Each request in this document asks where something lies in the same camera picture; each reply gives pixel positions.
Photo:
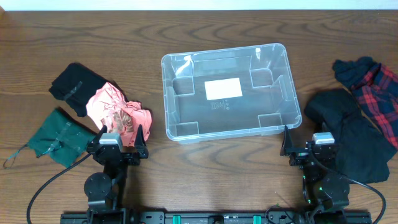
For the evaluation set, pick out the dark green cloth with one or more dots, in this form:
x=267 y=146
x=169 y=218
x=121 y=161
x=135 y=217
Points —
x=59 y=137

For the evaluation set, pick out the red navy plaid shirt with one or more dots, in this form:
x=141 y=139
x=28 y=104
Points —
x=376 y=93

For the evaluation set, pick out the clear plastic storage bin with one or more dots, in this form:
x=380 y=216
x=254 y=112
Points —
x=269 y=101

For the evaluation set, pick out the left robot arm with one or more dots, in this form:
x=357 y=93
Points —
x=105 y=189

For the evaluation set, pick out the white label in bin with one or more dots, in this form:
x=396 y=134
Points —
x=223 y=89

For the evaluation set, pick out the black cloth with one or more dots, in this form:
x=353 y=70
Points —
x=76 y=85

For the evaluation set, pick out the black garment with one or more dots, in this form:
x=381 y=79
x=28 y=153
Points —
x=364 y=152

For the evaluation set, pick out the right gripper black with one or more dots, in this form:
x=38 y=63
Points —
x=308 y=154

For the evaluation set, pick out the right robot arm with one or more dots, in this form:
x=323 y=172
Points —
x=324 y=190

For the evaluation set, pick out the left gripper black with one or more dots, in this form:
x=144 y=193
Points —
x=118 y=152

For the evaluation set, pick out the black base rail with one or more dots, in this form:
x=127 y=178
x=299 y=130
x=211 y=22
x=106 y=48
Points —
x=273 y=216

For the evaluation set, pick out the salmon pink shirt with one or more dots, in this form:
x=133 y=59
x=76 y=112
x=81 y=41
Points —
x=108 y=107

